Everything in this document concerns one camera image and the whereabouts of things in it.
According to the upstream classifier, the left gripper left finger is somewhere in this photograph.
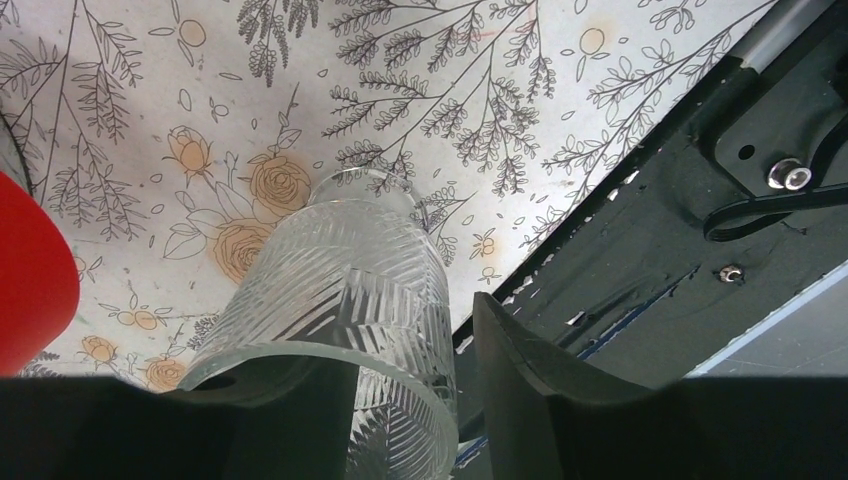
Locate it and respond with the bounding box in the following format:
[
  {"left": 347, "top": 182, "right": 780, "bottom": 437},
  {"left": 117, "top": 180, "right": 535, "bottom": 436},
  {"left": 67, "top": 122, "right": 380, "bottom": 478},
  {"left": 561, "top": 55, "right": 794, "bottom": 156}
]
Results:
[{"left": 1, "top": 356, "right": 358, "bottom": 479}]

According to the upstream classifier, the clear ribbed wine glass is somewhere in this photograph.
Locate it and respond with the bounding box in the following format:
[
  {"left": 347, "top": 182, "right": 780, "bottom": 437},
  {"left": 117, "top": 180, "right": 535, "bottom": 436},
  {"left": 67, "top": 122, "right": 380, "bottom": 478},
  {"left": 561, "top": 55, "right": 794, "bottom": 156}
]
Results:
[{"left": 179, "top": 167, "right": 458, "bottom": 479}]

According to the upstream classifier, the red plastic wine glass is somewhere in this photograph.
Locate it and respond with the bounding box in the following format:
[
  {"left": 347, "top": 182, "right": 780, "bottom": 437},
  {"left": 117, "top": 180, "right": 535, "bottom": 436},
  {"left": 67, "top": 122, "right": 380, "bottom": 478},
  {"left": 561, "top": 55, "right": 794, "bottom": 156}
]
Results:
[{"left": 1, "top": 174, "right": 80, "bottom": 377}]

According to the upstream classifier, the floral table cloth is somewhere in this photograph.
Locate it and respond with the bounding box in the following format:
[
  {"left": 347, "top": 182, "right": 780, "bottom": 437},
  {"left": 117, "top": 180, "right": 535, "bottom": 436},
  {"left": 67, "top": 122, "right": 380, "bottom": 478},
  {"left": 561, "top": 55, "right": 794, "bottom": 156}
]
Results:
[{"left": 1, "top": 1, "right": 773, "bottom": 391}]

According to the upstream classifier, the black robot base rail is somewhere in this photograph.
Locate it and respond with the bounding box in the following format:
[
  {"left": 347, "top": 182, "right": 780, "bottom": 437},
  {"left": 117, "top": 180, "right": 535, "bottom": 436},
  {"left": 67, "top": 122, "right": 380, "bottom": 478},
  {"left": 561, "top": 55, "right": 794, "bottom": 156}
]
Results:
[{"left": 451, "top": 0, "right": 848, "bottom": 444}]

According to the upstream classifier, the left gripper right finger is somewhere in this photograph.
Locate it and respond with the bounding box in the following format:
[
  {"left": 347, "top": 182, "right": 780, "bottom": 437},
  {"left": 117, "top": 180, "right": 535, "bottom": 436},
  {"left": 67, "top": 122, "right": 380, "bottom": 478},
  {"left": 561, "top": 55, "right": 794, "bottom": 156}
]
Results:
[{"left": 472, "top": 292, "right": 847, "bottom": 479}]

